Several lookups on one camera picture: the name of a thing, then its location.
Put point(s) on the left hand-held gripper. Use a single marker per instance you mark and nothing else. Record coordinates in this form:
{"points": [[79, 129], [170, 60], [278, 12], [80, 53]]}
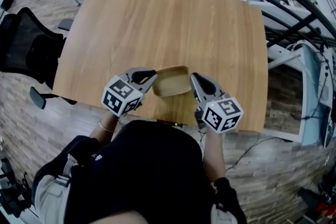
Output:
{"points": [[119, 97]]}

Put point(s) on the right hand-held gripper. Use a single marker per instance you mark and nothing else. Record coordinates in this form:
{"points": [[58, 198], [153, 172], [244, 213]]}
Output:
{"points": [[223, 115]]}

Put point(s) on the beige tray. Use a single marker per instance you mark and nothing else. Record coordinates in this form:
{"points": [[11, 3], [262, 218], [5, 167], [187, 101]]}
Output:
{"points": [[172, 81]]}

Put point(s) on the person's right forearm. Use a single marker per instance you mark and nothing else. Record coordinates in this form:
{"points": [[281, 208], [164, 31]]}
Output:
{"points": [[214, 157]]}

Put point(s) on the person's left forearm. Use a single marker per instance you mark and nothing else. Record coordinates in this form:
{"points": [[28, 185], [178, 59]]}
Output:
{"points": [[105, 131]]}

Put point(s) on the person's black top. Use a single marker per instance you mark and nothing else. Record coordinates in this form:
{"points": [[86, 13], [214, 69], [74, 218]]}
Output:
{"points": [[141, 173]]}

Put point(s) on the pale blue desk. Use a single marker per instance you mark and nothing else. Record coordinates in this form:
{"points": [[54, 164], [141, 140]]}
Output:
{"points": [[307, 102]]}

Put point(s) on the black mesh office chair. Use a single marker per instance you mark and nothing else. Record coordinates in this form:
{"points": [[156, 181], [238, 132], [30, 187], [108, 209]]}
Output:
{"points": [[23, 49]]}

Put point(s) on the person's grey trousers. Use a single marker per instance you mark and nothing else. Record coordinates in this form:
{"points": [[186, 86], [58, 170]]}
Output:
{"points": [[50, 199]]}

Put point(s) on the black wheeled chair base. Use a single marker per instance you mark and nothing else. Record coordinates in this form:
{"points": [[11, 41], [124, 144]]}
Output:
{"points": [[11, 191]]}

